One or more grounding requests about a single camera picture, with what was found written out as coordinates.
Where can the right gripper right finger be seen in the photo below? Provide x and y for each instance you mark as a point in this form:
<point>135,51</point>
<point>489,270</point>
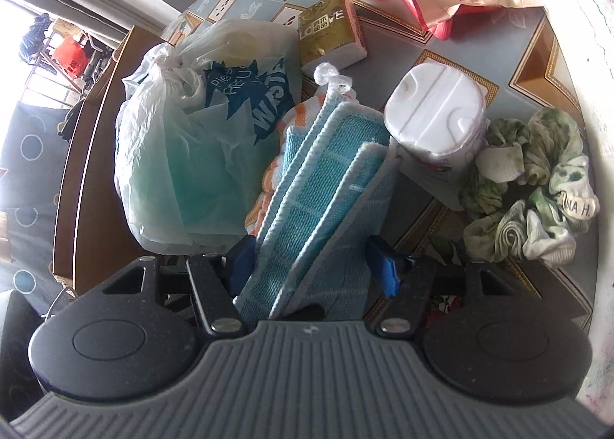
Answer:
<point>406,282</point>

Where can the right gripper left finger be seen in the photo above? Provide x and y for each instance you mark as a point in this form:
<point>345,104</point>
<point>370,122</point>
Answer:
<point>217,279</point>

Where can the blue striped towel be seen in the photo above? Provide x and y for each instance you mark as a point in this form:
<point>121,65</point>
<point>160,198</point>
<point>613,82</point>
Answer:
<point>338,179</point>

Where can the gold tissue pack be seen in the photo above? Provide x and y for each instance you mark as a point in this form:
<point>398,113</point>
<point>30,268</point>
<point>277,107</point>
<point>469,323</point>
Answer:
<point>329,32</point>

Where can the brown cardboard box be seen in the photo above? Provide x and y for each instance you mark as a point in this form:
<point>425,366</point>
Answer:
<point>92,240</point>

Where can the green white scrunchie cloth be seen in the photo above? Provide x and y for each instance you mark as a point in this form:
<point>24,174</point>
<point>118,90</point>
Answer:
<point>529,192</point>

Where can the white green plastic bag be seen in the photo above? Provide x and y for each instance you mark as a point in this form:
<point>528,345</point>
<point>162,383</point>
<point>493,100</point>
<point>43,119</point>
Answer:
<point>197,130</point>

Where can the white wipes canister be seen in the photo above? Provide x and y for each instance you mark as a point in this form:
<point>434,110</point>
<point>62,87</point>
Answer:
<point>437,115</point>

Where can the red crate outside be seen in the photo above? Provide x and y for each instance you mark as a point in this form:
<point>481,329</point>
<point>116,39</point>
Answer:
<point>71,56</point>

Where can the grey quilted blanket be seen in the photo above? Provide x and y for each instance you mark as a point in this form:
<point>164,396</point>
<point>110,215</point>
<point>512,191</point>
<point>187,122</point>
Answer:
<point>584,29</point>

